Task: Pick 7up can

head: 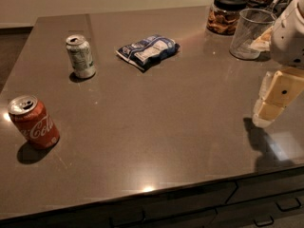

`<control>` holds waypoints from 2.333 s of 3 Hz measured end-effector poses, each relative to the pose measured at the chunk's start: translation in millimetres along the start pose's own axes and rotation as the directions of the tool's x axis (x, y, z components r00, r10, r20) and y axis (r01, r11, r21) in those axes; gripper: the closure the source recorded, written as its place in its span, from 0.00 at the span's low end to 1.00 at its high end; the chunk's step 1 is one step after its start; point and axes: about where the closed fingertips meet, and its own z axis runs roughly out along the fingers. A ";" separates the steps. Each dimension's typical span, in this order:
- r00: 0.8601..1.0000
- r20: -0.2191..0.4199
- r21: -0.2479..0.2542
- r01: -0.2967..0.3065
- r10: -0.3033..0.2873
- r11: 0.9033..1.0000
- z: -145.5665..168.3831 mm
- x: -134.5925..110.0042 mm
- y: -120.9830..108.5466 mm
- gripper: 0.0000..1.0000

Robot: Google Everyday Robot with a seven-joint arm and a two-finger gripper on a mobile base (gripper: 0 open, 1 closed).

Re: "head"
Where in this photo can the blue white snack bag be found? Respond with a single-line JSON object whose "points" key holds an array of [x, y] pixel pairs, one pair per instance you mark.
{"points": [[148, 52]]}

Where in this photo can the glass jar with black lid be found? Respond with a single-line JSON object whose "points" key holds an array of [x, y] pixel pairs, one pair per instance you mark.
{"points": [[223, 16]]}

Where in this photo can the dark drawer handle lower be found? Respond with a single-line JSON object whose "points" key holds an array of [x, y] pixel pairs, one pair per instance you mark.
{"points": [[262, 222]]}

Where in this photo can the clear plastic cup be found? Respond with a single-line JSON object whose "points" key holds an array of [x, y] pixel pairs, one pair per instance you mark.
{"points": [[251, 24]]}

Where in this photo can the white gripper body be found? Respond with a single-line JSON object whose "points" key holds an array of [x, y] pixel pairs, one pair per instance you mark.
{"points": [[289, 40]]}

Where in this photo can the dark drawer handle right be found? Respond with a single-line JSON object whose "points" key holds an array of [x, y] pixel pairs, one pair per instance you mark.
{"points": [[287, 205]]}

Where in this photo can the green white 7up can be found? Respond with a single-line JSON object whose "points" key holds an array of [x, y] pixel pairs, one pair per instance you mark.
{"points": [[80, 55]]}

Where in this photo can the dark drawer handle left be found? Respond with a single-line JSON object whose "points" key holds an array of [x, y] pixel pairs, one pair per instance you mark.
{"points": [[127, 216]]}

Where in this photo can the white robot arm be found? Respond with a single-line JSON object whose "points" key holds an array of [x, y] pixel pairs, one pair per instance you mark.
{"points": [[263, 42]]}

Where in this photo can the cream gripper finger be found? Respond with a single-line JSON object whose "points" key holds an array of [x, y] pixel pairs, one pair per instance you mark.
{"points": [[278, 89]]}

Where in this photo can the red Coca-Cola can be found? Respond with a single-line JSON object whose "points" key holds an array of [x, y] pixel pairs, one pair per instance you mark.
{"points": [[31, 118]]}

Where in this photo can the dark drawer handle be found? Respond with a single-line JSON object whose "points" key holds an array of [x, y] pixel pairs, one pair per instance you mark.
{"points": [[287, 205], [262, 222], [127, 216]]}

